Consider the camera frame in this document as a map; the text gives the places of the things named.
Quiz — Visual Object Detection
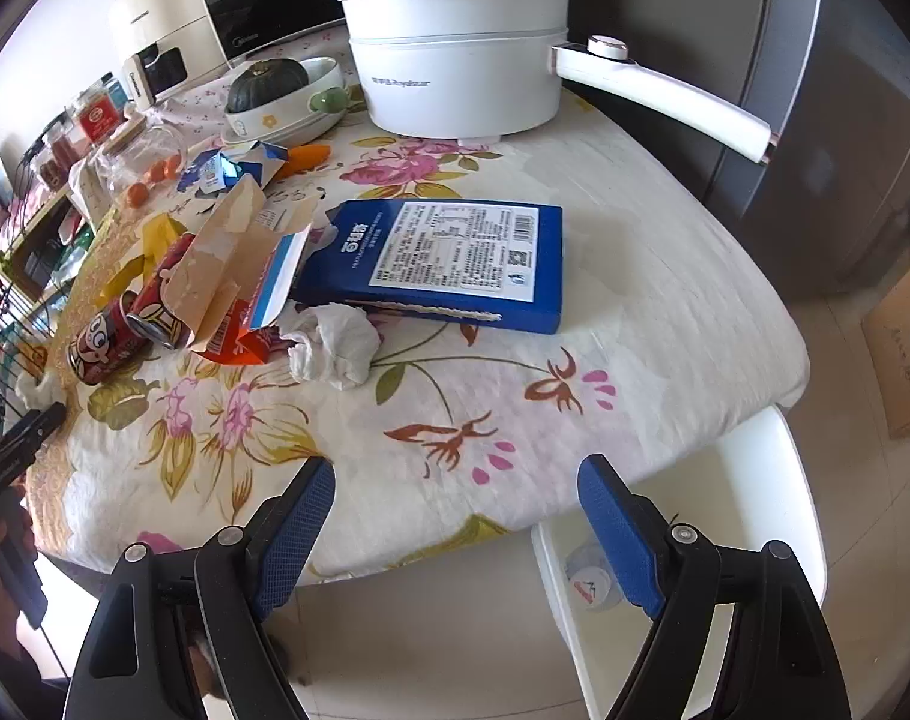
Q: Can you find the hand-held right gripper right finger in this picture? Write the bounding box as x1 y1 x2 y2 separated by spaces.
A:
577 454 854 720

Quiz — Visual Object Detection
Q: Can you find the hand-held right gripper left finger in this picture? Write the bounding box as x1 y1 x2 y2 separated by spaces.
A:
63 456 336 720

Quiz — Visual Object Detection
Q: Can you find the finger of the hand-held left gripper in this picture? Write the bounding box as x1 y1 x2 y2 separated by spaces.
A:
0 401 68 470

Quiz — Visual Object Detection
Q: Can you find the white trash bin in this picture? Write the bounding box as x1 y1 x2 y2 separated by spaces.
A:
531 405 827 720

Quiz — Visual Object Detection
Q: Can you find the yellow foil-lined packet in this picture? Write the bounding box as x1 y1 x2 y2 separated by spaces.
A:
98 211 186 301

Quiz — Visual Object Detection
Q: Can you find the small white tissue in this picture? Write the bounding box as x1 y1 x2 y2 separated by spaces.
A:
16 371 67 410

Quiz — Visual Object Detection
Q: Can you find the clear plastic bottle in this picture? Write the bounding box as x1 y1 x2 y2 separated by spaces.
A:
564 540 625 612

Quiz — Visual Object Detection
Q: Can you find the red cartoon-print can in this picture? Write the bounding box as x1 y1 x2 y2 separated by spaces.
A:
66 292 152 385
127 234 199 350

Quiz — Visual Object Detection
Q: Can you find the crumpled white tissue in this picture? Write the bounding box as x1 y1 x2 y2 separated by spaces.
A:
279 304 381 391

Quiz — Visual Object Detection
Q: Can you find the storage shelf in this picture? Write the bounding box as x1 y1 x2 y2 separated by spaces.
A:
0 86 130 466

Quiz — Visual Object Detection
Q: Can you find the orange snack packet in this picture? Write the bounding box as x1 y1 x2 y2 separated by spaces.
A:
200 300 291 366

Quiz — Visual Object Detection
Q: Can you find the torn brown cardboard carton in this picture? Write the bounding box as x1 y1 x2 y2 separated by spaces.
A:
158 180 310 350

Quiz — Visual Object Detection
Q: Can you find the clear glass pitcher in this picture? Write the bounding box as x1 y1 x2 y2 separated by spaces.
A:
93 116 192 200

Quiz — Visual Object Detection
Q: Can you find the flat blue box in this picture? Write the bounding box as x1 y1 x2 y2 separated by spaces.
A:
290 199 565 335

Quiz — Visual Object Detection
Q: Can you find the red tea tin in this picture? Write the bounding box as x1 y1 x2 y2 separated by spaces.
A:
76 97 123 143

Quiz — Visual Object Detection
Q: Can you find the white foil-lined packet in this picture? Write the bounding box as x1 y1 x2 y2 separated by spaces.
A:
260 191 336 232

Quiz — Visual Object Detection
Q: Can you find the torn blue white carton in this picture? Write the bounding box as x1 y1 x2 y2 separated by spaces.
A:
177 141 291 196

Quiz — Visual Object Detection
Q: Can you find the brown cardboard box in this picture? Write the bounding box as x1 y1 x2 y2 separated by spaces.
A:
860 240 910 441

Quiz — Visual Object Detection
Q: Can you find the orange carrot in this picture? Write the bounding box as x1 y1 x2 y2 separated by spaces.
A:
286 144 332 177

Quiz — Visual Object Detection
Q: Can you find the dark green pumpkin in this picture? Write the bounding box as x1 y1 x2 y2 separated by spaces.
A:
226 58 308 115

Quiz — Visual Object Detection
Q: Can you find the white countertop appliance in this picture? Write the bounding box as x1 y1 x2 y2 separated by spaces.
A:
110 0 235 102

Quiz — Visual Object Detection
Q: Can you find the white flower-print bowl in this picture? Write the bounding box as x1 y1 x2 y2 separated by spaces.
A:
222 56 347 137

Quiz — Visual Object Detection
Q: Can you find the grey refrigerator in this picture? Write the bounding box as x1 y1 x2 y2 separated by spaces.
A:
627 0 910 302

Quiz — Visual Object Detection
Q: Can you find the white electric cooking pot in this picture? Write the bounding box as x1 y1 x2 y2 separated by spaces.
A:
333 0 773 164

